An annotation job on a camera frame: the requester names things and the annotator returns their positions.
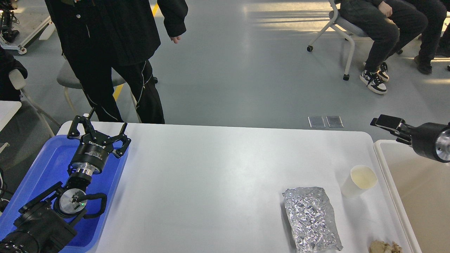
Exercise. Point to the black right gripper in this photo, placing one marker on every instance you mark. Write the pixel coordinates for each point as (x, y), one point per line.
(431, 140)

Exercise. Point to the seated person black trousers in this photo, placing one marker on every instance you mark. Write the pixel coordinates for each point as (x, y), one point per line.
(391, 24)

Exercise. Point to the white side table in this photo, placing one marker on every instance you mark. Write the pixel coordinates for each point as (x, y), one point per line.
(7, 110)

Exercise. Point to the standing person in black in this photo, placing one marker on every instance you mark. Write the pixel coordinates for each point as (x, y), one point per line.
(98, 36)

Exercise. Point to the white paper cup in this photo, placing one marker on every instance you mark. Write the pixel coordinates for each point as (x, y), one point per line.
(360, 179)

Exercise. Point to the crumpled brown paper wad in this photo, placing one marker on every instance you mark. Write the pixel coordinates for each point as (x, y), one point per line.
(382, 247)

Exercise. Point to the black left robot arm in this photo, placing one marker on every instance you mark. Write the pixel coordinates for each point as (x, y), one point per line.
(63, 201)

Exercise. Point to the white plastic bin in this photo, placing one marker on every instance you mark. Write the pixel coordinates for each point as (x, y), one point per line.
(421, 193)

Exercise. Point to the white chair right background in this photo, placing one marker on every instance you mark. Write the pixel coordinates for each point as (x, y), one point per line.
(343, 28)

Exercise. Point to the blue plastic tray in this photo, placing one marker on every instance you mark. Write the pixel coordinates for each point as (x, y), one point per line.
(50, 167)

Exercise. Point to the person at left edge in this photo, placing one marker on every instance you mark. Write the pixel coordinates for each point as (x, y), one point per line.
(8, 64)

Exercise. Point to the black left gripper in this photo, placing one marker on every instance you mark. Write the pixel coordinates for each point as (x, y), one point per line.
(92, 151)

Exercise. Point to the crumpled silver foil bag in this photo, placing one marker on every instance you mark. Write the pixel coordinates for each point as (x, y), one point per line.
(312, 219)

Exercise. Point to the white chair far left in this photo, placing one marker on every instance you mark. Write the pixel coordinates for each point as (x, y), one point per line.
(19, 84)

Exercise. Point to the white equipment base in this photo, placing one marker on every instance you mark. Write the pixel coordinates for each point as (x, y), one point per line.
(31, 18)

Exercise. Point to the left metal floor plate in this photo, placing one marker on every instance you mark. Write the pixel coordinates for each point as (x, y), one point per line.
(316, 122)

